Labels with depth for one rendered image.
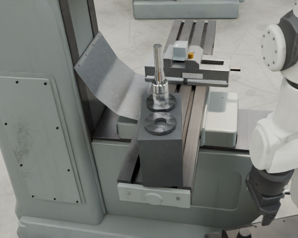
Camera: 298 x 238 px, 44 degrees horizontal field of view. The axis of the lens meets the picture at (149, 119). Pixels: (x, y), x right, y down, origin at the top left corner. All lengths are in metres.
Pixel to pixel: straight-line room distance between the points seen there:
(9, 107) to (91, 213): 0.68
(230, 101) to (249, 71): 1.82
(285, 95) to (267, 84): 2.59
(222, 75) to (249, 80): 1.81
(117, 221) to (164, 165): 0.95
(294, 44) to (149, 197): 0.70
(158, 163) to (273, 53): 0.52
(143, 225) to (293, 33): 1.48
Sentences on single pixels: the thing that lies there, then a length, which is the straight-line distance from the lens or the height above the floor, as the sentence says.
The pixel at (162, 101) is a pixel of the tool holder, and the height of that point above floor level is 1.13.
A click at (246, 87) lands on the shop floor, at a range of 3.21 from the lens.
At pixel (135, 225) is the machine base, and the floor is 0.20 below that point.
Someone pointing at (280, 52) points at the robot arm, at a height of 1.46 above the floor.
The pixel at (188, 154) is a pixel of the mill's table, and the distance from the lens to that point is 1.21.
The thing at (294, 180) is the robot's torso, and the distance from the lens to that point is 1.08.
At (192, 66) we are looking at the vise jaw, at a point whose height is 1.00.
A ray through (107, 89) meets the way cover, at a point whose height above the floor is 0.93.
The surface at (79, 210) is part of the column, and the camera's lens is 1.92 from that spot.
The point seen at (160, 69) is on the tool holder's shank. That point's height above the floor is 1.23.
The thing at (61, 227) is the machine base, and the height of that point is 0.20.
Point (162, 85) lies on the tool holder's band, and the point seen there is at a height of 1.19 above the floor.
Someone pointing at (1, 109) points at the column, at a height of 0.89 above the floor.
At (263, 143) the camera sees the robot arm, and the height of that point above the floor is 1.25.
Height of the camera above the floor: 1.75
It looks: 38 degrees down
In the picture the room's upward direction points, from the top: 5 degrees counter-clockwise
